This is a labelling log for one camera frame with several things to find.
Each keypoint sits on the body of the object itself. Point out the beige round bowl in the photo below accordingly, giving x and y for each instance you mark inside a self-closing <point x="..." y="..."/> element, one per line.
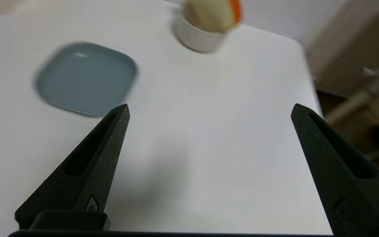
<point x="199" y="41"/>

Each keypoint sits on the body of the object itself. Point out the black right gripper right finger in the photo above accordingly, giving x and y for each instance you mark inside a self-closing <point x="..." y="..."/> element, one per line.
<point x="347" y="177"/>

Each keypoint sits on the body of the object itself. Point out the white bread slice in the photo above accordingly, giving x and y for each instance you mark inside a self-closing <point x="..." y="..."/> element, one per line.
<point x="215" y="14"/>

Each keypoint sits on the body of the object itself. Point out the brown desk side panel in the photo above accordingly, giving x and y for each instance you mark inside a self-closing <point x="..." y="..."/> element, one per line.
<point x="350" y="42"/>

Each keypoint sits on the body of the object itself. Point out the white desk leg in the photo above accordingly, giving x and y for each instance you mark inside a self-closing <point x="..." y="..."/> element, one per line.
<point x="364" y="95"/>

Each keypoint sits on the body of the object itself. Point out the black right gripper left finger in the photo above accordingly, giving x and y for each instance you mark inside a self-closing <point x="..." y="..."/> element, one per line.
<point x="90" y="171"/>

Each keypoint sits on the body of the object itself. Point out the grey square plate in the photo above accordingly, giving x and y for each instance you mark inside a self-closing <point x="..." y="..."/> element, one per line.
<point x="84" y="79"/>

